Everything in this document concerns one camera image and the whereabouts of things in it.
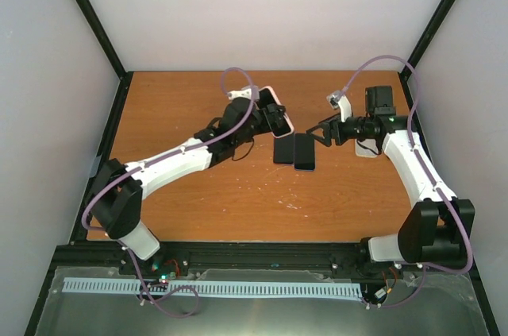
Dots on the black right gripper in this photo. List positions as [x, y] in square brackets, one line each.
[329, 126]

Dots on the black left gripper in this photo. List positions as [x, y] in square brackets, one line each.
[276, 121]

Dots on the pink cased smartphone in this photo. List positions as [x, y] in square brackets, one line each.
[267, 95]

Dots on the blue smartphone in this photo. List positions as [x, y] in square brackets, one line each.
[304, 152]

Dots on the black smartphone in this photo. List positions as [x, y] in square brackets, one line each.
[283, 152]

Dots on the white phone case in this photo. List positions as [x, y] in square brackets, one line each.
[366, 149]

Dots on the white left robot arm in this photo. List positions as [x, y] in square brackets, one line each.
[119, 190]

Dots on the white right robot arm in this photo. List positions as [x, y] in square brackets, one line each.
[437, 229]

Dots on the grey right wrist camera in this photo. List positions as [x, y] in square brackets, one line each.
[339, 101]

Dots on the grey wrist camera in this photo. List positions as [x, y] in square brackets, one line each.
[339, 101]
[246, 92]

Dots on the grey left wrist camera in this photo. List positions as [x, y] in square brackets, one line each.
[246, 92]

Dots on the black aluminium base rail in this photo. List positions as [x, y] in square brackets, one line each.
[336, 260]

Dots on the black frame post right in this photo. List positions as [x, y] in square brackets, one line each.
[429, 32]

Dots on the black frame post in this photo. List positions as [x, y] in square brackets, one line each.
[429, 32]
[100, 34]

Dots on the black frame post left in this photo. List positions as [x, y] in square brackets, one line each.
[100, 34]

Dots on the light blue cable duct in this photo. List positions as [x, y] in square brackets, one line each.
[216, 289]

